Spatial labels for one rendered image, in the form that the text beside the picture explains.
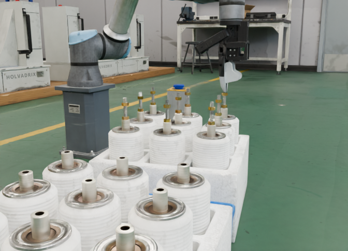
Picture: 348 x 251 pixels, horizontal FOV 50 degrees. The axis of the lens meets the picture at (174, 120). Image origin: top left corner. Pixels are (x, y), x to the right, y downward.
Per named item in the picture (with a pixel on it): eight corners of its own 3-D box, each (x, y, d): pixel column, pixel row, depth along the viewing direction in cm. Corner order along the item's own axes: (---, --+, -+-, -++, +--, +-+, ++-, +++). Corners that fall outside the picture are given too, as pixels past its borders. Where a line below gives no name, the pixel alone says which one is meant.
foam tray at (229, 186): (91, 223, 102) (88, 161, 98) (141, 174, 139) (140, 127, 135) (234, 243, 92) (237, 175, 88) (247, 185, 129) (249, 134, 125)
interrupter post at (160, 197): (149, 212, 54) (149, 191, 54) (155, 206, 56) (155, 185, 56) (165, 215, 53) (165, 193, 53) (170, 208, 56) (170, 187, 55)
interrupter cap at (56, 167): (39, 172, 71) (39, 168, 71) (62, 160, 78) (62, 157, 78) (73, 176, 68) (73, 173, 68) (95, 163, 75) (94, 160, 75)
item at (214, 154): (199, 211, 94) (200, 142, 90) (187, 195, 103) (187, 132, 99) (233, 206, 97) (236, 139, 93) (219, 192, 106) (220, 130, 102)
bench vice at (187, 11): (187, 21, 589) (187, 5, 583) (197, 21, 581) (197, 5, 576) (176, 20, 552) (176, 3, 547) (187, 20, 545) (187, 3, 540)
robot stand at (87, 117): (58, 154, 163) (53, 86, 157) (85, 144, 180) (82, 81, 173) (92, 160, 156) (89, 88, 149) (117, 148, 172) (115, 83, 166)
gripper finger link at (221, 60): (222, 76, 111) (223, 46, 109) (218, 76, 111) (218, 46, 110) (226, 76, 115) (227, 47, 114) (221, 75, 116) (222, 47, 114)
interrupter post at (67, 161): (59, 169, 72) (57, 152, 72) (66, 165, 75) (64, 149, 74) (69, 170, 72) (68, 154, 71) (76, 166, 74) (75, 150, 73)
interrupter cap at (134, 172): (94, 179, 67) (94, 175, 67) (113, 166, 74) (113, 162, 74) (132, 184, 65) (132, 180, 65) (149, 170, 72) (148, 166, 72)
